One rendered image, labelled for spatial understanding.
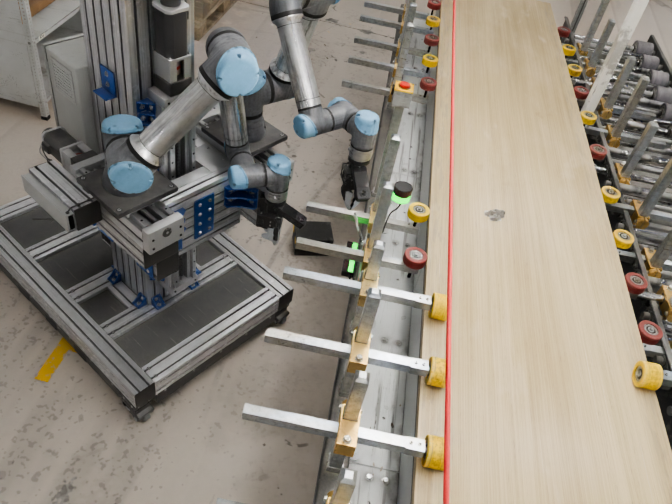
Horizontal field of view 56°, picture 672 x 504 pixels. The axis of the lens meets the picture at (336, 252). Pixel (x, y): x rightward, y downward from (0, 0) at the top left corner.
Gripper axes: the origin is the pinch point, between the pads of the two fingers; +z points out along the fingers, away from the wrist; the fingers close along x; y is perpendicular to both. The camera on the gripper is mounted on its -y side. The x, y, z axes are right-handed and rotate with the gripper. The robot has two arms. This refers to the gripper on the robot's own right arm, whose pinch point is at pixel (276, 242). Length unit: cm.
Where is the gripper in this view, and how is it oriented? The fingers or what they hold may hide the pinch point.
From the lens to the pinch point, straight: 222.7
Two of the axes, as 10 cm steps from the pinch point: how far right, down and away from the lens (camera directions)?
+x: -1.4, 6.7, -7.3
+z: -1.5, 7.1, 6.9
